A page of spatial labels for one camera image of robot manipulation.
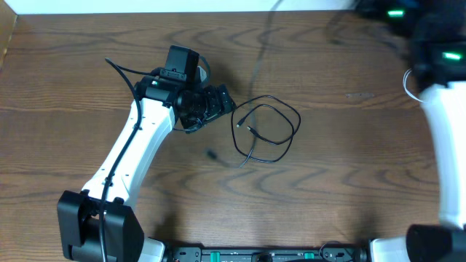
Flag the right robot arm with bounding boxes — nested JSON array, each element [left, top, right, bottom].
[[355, 0, 465, 261]]

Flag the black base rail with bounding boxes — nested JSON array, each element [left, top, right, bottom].
[[162, 242, 371, 262]]

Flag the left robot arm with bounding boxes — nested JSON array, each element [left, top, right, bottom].
[[57, 45, 236, 261]]

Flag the white usb cable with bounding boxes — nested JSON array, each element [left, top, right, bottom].
[[402, 68, 425, 103]]

